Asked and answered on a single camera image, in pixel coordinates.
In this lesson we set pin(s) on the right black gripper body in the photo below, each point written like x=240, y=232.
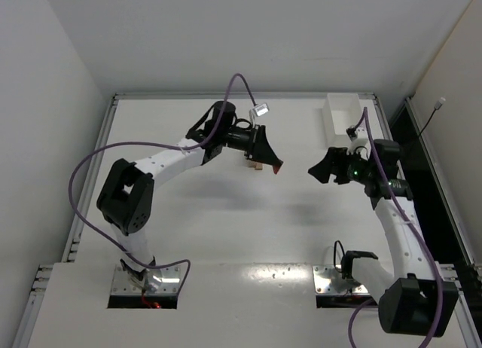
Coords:
x=338, y=166

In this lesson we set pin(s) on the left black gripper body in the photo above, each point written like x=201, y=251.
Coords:
x=256, y=141

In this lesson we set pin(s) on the white perforated plastic box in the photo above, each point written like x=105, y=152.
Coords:
x=339, y=112

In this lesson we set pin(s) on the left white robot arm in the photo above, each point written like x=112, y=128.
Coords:
x=126, y=197

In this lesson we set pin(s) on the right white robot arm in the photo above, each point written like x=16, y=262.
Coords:
x=412, y=299

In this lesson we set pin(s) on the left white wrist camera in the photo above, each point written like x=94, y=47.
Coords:
x=257, y=111

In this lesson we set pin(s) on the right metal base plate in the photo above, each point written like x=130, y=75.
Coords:
x=328, y=282

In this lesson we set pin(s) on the metal base plate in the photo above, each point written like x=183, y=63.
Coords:
x=328, y=282
x=165, y=282

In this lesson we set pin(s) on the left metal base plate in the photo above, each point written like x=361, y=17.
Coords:
x=165, y=282

